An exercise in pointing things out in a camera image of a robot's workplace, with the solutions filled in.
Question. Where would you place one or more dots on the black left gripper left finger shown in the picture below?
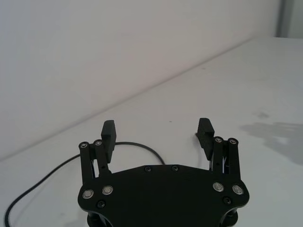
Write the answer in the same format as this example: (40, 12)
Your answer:
(107, 142)

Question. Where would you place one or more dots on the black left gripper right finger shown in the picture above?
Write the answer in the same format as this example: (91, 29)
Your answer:
(205, 139)

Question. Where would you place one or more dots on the white table cloth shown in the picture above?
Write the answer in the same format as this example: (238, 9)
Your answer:
(236, 94)

